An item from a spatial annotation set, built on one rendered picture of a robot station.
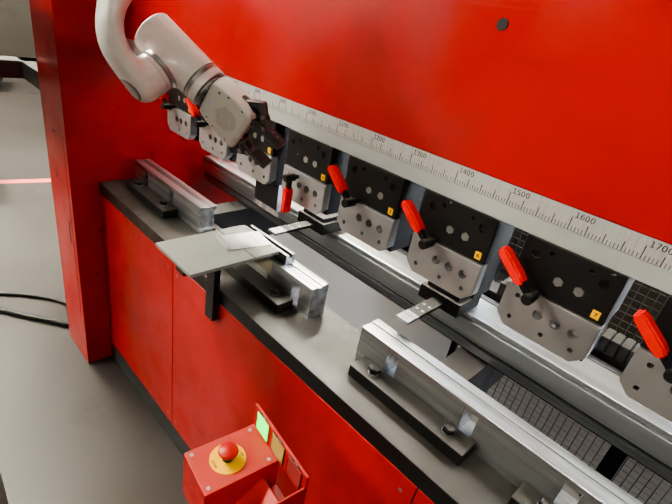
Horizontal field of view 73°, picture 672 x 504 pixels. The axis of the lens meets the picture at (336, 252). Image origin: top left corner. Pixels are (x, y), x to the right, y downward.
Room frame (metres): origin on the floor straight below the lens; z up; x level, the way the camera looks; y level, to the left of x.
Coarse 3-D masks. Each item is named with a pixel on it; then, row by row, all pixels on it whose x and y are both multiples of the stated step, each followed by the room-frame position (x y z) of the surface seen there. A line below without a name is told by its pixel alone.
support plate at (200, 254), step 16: (176, 240) 1.05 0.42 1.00; (192, 240) 1.06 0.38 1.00; (208, 240) 1.08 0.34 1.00; (176, 256) 0.97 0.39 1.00; (192, 256) 0.98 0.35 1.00; (208, 256) 1.00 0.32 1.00; (224, 256) 1.01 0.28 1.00; (240, 256) 1.03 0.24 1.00; (256, 256) 1.04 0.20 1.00; (192, 272) 0.91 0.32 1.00; (208, 272) 0.93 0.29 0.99
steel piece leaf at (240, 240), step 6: (216, 234) 1.10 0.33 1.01; (234, 234) 1.14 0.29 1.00; (240, 234) 1.15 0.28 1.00; (246, 234) 1.15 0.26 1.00; (222, 240) 1.07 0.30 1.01; (228, 240) 1.10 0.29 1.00; (234, 240) 1.10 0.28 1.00; (240, 240) 1.11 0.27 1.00; (246, 240) 1.12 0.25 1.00; (252, 240) 1.12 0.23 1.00; (228, 246) 1.06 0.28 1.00; (234, 246) 1.07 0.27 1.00; (240, 246) 1.08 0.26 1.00; (246, 246) 1.08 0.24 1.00; (252, 246) 1.09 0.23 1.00; (258, 246) 1.10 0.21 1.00
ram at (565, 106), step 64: (192, 0) 1.37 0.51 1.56; (256, 0) 1.18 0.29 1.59; (320, 0) 1.04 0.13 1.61; (384, 0) 0.93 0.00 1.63; (448, 0) 0.85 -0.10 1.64; (512, 0) 0.77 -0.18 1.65; (576, 0) 0.72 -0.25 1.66; (640, 0) 0.67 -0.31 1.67; (256, 64) 1.17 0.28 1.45; (320, 64) 1.02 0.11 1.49; (384, 64) 0.91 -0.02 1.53; (448, 64) 0.83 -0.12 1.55; (512, 64) 0.75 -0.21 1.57; (576, 64) 0.70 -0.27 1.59; (640, 64) 0.65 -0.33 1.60; (320, 128) 1.00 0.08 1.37; (384, 128) 0.89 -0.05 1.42; (448, 128) 0.80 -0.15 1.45; (512, 128) 0.73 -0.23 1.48; (576, 128) 0.67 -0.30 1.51; (640, 128) 0.63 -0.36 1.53; (448, 192) 0.78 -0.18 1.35; (576, 192) 0.65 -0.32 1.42; (640, 192) 0.60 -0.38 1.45
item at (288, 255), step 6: (252, 228) 1.21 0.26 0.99; (264, 234) 1.18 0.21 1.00; (270, 240) 1.16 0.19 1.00; (276, 246) 1.14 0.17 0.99; (282, 246) 1.13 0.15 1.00; (282, 252) 1.09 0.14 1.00; (288, 252) 1.10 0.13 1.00; (276, 258) 1.10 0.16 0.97; (282, 258) 1.09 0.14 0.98; (288, 258) 1.08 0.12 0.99; (288, 264) 1.08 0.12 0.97
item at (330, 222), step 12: (300, 216) 1.34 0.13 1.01; (312, 216) 1.32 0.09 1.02; (324, 216) 1.31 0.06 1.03; (336, 216) 1.33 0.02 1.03; (276, 228) 1.22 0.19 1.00; (288, 228) 1.24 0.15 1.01; (300, 228) 1.26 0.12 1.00; (312, 228) 1.30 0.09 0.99; (324, 228) 1.28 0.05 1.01; (336, 228) 1.32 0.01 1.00
